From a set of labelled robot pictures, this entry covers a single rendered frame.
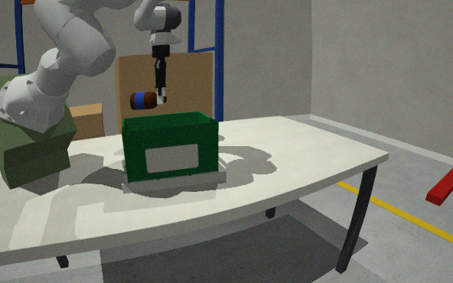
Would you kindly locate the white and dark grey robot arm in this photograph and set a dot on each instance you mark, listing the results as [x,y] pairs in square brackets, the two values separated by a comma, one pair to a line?
[83,47]

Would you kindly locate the brown bottle with blue label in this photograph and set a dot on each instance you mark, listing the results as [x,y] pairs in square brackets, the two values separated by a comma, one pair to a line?
[145,100]

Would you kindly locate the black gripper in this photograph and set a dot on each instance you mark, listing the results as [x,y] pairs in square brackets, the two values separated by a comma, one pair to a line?
[160,51]

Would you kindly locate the green crate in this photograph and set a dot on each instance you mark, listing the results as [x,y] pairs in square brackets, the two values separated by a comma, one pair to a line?
[164,146]

